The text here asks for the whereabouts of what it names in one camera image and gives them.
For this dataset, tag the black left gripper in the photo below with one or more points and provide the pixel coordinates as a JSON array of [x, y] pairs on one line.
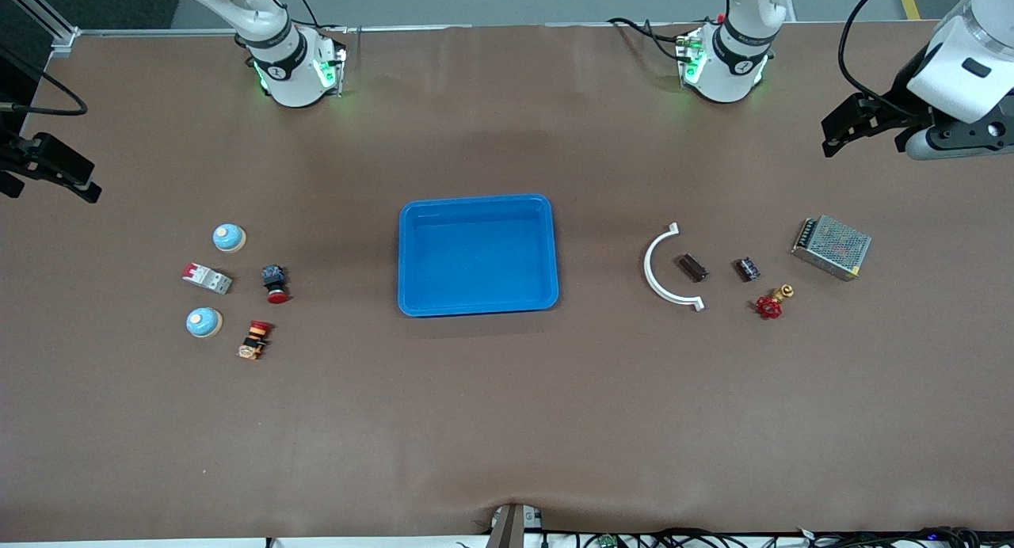
[[893, 108]]

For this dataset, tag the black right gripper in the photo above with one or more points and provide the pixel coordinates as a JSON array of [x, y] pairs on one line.
[[16, 157]]

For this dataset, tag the black cylindrical capacitor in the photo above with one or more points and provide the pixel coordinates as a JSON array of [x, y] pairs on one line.
[[748, 269], [692, 268]]

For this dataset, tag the blue round bell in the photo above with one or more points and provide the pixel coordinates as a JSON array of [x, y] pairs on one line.
[[204, 323], [229, 237]]

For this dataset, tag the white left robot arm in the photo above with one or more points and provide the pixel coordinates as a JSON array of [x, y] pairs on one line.
[[733, 65]]

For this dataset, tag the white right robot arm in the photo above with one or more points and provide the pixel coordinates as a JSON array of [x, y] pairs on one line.
[[289, 73]]

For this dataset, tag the metal mesh power supply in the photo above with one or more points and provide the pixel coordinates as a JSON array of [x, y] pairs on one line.
[[832, 245]]

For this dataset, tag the white red circuit breaker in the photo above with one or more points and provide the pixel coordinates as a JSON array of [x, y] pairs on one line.
[[207, 279]]

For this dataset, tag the red mushroom emergency button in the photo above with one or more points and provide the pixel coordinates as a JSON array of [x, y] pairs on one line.
[[275, 283]]

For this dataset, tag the blue plastic tray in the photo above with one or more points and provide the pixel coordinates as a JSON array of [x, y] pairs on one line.
[[475, 255]]

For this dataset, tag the aluminium frame post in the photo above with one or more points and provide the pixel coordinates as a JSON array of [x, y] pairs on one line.
[[63, 41]]

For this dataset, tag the white curved bracket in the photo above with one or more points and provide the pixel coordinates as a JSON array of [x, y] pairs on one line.
[[647, 264]]

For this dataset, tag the red orange push switch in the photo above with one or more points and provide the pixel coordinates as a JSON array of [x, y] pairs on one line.
[[254, 340]]

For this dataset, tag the grey metal table bracket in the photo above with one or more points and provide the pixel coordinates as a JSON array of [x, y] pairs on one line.
[[507, 528]]

